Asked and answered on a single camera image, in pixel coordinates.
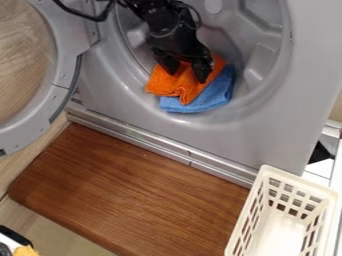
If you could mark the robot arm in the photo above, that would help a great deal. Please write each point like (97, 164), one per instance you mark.
(153, 8)

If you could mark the washing machine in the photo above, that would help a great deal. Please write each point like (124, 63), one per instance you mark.
(178, 83)

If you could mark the orange cloth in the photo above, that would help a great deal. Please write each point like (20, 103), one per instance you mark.
(183, 83)

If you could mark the blue cloth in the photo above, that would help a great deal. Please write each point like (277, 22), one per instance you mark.
(209, 95)

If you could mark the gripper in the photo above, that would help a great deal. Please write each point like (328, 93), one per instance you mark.
(174, 38)

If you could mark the white basket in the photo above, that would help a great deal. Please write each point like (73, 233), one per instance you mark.
(285, 216)

